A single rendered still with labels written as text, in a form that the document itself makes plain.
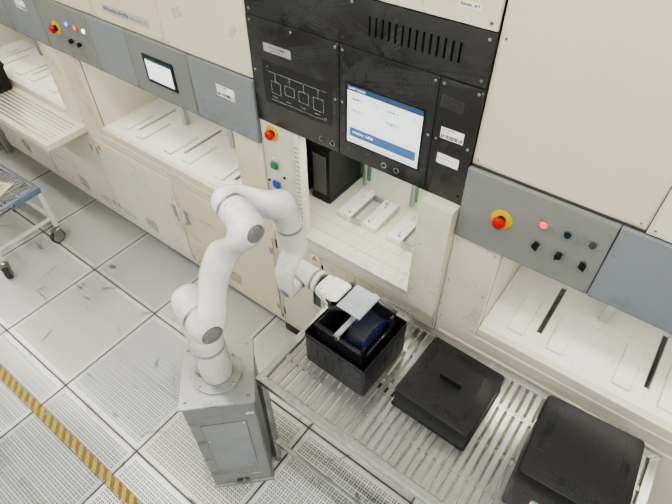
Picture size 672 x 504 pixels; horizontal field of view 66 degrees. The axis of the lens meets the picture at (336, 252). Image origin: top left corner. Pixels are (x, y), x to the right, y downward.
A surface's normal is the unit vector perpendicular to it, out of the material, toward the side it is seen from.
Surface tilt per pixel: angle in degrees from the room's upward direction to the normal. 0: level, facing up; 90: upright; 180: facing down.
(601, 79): 90
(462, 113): 90
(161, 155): 0
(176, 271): 0
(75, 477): 0
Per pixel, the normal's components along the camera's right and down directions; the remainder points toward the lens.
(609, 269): -0.60, 0.58
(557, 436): 0.00, -0.70
